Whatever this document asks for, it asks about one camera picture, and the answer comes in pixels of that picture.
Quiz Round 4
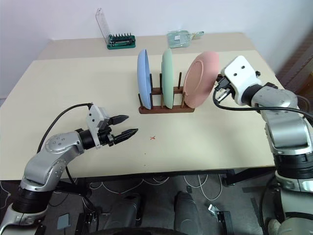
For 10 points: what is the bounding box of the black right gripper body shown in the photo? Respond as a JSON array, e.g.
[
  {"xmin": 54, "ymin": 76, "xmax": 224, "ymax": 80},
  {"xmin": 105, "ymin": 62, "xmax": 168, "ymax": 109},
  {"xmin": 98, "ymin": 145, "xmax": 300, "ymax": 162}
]
[{"xmin": 214, "ymin": 82, "xmax": 235, "ymax": 102}]

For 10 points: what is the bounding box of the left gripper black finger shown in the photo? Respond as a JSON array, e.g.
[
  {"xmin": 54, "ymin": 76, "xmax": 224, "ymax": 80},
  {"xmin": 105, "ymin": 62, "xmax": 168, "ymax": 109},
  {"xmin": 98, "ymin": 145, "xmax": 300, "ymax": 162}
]
[
  {"xmin": 113, "ymin": 128, "xmax": 139, "ymax": 145},
  {"xmin": 109, "ymin": 114, "xmax": 130, "ymax": 126}
]

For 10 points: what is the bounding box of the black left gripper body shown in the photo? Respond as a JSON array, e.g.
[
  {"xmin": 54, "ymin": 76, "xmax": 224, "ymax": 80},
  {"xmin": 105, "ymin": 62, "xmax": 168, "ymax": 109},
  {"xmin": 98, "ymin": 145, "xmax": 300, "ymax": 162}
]
[{"xmin": 98, "ymin": 117, "xmax": 117, "ymax": 148}]

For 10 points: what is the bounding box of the pink red plate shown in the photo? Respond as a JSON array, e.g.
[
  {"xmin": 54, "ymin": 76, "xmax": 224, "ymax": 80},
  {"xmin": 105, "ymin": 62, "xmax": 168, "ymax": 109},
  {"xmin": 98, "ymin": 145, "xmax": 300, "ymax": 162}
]
[{"xmin": 182, "ymin": 50, "xmax": 220, "ymax": 108}]

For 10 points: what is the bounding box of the blue plate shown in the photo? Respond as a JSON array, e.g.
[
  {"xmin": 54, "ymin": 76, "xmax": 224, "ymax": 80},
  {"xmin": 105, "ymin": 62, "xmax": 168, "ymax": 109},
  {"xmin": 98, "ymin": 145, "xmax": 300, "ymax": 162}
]
[{"xmin": 136, "ymin": 48, "xmax": 153, "ymax": 110}]

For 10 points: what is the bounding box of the green plate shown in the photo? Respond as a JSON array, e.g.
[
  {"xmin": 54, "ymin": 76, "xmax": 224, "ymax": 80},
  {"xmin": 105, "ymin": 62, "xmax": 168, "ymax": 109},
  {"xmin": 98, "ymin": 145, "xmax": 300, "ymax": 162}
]
[{"xmin": 161, "ymin": 48, "xmax": 175, "ymax": 110}]

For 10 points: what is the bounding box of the wooden dish rack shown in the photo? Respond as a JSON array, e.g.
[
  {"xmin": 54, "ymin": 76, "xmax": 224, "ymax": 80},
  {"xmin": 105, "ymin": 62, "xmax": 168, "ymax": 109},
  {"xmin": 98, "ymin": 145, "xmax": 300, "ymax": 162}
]
[{"xmin": 138, "ymin": 71, "xmax": 196, "ymax": 114}]

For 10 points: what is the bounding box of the clear flat bottle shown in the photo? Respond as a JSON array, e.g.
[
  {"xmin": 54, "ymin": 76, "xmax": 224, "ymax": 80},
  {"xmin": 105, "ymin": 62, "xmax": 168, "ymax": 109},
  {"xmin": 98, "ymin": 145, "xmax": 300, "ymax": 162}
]
[{"xmin": 167, "ymin": 29, "xmax": 205, "ymax": 48}]

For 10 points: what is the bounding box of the dark rounded shape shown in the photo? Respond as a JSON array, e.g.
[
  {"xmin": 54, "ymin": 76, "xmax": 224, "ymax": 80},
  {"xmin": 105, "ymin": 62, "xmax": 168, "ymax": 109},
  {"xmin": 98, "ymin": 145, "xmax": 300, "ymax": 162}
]
[
  {"xmin": 107, "ymin": 193, "xmax": 144, "ymax": 230},
  {"xmin": 175, "ymin": 191, "xmax": 200, "ymax": 235}
]

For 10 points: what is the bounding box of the green screwdriver bit set case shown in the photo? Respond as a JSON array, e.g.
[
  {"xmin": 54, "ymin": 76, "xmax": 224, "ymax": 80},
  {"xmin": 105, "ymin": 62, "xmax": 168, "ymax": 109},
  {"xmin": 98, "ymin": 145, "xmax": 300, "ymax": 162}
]
[{"xmin": 94, "ymin": 7, "xmax": 136, "ymax": 50}]

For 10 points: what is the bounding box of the small grey box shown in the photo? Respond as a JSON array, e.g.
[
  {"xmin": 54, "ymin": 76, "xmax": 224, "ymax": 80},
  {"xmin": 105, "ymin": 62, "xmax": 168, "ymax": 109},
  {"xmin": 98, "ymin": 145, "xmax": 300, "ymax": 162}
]
[{"xmin": 57, "ymin": 213, "xmax": 71, "ymax": 230}]

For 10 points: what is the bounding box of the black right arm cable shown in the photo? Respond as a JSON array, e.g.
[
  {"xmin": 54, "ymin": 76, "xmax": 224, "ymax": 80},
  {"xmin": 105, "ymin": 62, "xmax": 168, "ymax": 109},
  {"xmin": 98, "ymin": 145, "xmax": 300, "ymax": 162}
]
[{"xmin": 213, "ymin": 84, "xmax": 313, "ymax": 120}]

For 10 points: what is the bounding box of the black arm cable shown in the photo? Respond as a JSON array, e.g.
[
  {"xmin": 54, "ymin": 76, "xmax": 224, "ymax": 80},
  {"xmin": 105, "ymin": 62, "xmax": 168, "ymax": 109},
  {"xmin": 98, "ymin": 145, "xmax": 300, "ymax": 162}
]
[
  {"xmin": 213, "ymin": 84, "xmax": 313, "ymax": 120},
  {"xmin": 36, "ymin": 103, "xmax": 93, "ymax": 157}
]

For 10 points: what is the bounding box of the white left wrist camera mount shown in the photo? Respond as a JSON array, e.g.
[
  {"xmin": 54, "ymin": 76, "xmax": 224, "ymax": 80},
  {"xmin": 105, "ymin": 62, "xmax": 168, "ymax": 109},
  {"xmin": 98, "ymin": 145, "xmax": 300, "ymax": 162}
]
[{"xmin": 86, "ymin": 104, "xmax": 110, "ymax": 149}]

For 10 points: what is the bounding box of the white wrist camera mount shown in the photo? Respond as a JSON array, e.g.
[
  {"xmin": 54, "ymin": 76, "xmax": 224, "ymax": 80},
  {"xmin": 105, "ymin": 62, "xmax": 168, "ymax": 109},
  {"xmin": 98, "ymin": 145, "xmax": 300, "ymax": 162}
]
[
  {"xmin": 224, "ymin": 55, "xmax": 262, "ymax": 106},
  {"xmin": 86, "ymin": 104, "xmax": 110, "ymax": 149}
]

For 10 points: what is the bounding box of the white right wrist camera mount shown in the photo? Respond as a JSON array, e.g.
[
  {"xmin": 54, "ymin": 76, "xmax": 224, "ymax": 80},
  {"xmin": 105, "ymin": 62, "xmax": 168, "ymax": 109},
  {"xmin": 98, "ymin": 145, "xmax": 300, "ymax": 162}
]
[{"xmin": 224, "ymin": 55, "xmax": 262, "ymax": 106}]

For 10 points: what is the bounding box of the white floor cable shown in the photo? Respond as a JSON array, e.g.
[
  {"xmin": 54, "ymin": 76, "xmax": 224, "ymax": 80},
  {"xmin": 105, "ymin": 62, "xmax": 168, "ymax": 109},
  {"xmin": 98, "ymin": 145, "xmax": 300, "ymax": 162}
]
[
  {"xmin": 183, "ymin": 174, "xmax": 224, "ymax": 200},
  {"xmin": 89, "ymin": 176, "xmax": 172, "ymax": 195}
]

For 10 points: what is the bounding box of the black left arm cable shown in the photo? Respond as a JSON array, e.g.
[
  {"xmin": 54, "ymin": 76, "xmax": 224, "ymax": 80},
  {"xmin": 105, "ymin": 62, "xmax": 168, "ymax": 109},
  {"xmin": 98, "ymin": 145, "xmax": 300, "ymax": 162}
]
[{"xmin": 36, "ymin": 103, "xmax": 93, "ymax": 157}]

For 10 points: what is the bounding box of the black metal table frame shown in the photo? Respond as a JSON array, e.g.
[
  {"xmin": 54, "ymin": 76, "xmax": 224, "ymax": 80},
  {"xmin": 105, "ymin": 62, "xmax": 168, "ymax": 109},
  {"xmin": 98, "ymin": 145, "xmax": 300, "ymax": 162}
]
[{"xmin": 52, "ymin": 168, "xmax": 245, "ymax": 196}]

